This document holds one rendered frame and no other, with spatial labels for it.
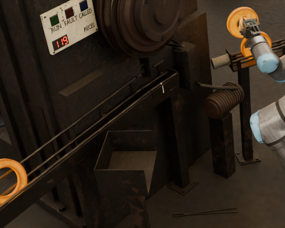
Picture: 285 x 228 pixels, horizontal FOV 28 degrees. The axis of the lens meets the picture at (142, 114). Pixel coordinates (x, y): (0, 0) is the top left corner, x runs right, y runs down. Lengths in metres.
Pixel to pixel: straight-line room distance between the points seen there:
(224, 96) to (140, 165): 0.72
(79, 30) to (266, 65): 0.85
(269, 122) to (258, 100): 1.68
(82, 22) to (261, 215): 1.34
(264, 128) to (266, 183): 1.03
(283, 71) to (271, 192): 0.74
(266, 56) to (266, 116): 0.50
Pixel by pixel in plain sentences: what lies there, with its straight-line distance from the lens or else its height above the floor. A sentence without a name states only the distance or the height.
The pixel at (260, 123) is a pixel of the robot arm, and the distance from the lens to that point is 2.19.
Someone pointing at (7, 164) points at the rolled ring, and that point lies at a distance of 2.39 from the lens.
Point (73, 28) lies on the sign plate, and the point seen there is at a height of 1.12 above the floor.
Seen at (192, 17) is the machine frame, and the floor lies 0.87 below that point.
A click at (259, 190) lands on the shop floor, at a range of 3.15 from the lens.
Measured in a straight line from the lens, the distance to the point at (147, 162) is 2.44.
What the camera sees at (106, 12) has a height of 1.17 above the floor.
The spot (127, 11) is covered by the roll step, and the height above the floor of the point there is 1.17.
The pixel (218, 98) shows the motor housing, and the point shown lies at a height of 0.53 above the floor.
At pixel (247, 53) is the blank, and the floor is 0.69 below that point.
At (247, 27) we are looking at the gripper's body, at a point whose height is 0.91.
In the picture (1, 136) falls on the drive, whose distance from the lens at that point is 3.51.
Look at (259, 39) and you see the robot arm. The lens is 2.70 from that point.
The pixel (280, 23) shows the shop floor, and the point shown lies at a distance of 4.84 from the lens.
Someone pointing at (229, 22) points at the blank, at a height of 0.88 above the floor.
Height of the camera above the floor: 2.12
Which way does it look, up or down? 34 degrees down
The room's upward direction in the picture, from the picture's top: 10 degrees counter-clockwise
